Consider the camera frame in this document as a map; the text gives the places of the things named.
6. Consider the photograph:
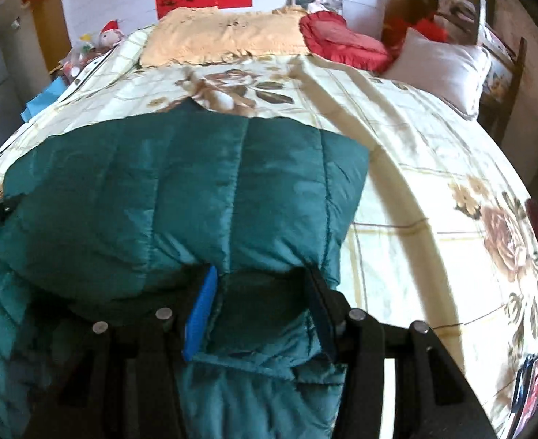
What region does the bag of small toys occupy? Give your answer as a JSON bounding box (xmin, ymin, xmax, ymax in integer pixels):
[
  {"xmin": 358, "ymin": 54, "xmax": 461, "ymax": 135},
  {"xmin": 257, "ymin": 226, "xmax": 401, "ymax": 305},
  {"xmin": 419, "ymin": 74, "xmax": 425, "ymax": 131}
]
[{"xmin": 61, "ymin": 32, "xmax": 100, "ymax": 83}]

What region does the blue cloth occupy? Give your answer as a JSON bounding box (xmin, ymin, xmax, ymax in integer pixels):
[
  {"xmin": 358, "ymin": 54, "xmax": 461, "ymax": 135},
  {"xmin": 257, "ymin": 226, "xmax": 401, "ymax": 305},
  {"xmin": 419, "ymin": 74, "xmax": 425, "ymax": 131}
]
[{"xmin": 22, "ymin": 78, "xmax": 68, "ymax": 120}]

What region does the santa plush toy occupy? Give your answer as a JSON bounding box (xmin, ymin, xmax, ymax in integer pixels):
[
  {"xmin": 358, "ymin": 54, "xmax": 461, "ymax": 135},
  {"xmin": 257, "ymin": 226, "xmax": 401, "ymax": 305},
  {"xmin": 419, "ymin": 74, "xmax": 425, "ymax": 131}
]
[{"xmin": 96, "ymin": 19, "xmax": 128, "ymax": 49}]

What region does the green padded jacket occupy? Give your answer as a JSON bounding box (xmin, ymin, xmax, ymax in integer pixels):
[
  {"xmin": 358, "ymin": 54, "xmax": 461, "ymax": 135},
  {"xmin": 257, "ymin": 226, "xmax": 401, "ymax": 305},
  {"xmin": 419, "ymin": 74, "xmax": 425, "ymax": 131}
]
[{"xmin": 0, "ymin": 101, "xmax": 372, "ymax": 439}]

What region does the floral bed sheet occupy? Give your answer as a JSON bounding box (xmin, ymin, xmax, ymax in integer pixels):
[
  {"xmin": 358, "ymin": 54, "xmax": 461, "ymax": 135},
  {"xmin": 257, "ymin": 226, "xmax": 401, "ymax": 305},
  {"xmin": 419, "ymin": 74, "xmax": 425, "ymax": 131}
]
[{"xmin": 0, "ymin": 23, "xmax": 538, "ymax": 439}]

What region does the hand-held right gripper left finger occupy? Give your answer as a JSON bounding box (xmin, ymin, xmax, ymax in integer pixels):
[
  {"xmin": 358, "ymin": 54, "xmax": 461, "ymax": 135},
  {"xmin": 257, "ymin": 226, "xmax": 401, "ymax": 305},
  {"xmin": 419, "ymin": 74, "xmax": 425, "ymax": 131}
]
[{"xmin": 22, "ymin": 265, "xmax": 219, "ymax": 439}]

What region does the wooden chair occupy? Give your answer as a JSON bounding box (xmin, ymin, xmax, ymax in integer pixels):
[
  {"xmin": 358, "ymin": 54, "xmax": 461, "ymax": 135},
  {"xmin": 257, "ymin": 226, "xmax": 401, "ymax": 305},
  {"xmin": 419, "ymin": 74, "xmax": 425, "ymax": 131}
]
[{"xmin": 474, "ymin": 0, "xmax": 528, "ymax": 147}]

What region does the red cloth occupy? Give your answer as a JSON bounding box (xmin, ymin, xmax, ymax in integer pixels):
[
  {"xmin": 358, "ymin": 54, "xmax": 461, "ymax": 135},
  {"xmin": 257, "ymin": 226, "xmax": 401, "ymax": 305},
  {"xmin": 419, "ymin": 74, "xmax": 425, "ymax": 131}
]
[{"xmin": 383, "ymin": 14, "xmax": 448, "ymax": 49}]

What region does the white pillow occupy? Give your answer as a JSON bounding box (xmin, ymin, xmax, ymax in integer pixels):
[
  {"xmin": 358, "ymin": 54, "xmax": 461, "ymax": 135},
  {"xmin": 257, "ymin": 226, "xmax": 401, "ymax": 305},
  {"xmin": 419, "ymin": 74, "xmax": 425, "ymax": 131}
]
[{"xmin": 381, "ymin": 27, "xmax": 493, "ymax": 120}]

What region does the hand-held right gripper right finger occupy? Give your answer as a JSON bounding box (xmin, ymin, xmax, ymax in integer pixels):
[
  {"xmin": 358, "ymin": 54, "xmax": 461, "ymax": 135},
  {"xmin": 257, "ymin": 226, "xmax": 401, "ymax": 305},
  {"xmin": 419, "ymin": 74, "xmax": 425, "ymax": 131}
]
[{"xmin": 305, "ymin": 267, "xmax": 498, "ymax": 439}]

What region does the red heart pillow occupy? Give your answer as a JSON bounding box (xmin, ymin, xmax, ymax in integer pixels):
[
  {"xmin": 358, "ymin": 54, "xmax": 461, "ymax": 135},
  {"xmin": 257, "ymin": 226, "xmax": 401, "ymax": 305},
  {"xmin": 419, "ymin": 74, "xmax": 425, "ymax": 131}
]
[{"xmin": 298, "ymin": 11, "xmax": 395, "ymax": 74}]

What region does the printed paper packet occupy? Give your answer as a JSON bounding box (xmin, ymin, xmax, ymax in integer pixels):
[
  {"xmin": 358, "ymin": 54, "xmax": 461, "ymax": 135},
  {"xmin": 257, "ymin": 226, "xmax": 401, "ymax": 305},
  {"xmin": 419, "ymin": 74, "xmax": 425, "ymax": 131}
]
[{"xmin": 513, "ymin": 352, "xmax": 538, "ymax": 417}]

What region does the wall photo poster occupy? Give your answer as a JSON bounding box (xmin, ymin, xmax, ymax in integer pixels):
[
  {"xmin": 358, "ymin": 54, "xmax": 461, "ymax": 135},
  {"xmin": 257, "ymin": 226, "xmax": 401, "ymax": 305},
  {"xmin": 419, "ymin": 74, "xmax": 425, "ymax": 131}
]
[{"xmin": 288, "ymin": 0, "xmax": 345, "ymax": 14}]

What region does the yellow frilled pillow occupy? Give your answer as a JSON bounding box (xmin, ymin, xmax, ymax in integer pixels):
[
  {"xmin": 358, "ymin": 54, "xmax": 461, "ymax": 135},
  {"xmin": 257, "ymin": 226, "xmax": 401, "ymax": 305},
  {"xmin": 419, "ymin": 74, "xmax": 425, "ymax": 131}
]
[{"xmin": 138, "ymin": 7, "xmax": 311, "ymax": 68}]

